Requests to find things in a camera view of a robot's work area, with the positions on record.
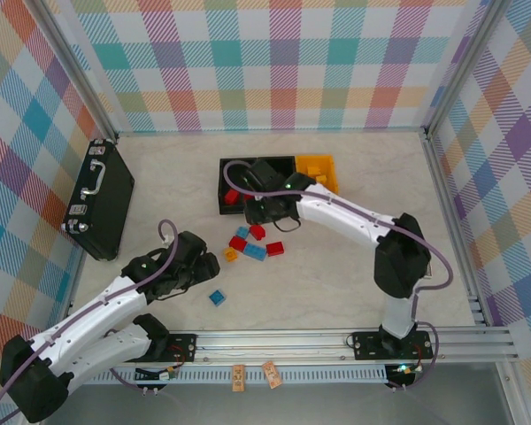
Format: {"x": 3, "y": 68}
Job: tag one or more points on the yellow lego brick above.
{"x": 322, "y": 179}
{"x": 230, "y": 254}
{"x": 313, "y": 169}

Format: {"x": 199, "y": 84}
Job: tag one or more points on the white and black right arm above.
{"x": 349, "y": 217}

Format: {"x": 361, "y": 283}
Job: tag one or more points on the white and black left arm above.
{"x": 84, "y": 323}

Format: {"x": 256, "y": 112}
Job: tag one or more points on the long blue lego brick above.
{"x": 254, "y": 251}

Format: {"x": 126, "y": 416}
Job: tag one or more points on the yellow plastic bin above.
{"x": 329, "y": 166}

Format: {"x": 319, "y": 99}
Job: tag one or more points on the orange paper tag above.
{"x": 238, "y": 377}
{"x": 271, "y": 375}

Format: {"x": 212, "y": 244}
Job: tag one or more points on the perforated metal strip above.
{"x": 248, "y": 375}

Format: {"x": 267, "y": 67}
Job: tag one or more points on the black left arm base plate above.
{"x": 181, "y": 347}

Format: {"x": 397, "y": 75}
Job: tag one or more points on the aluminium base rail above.
{"x": 270, "y": 347}

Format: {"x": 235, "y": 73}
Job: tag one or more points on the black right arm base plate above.
{"x": 367, "y": 345}

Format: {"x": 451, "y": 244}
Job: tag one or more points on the aluminium side rail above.
{"x": 447, "y": 190}

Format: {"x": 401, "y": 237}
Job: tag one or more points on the aluminium frame post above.
{"x": 77, "y": 73}
{"x": 464, "y": 66}

